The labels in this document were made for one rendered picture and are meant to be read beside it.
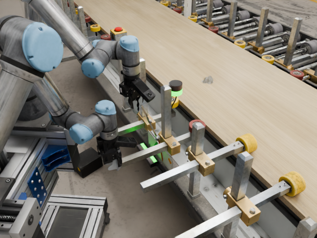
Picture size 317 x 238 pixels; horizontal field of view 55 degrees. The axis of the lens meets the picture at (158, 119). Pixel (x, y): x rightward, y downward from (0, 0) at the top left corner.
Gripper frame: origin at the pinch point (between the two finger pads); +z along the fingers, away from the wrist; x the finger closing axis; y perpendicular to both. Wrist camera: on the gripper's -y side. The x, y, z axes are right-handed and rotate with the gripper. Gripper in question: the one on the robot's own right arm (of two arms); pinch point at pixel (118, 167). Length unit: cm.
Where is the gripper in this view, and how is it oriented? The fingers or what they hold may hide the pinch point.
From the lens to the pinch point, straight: 140.4
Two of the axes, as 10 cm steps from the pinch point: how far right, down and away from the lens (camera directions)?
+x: 4.7, 5.3, -7.0
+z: 0.1, 8.0, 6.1
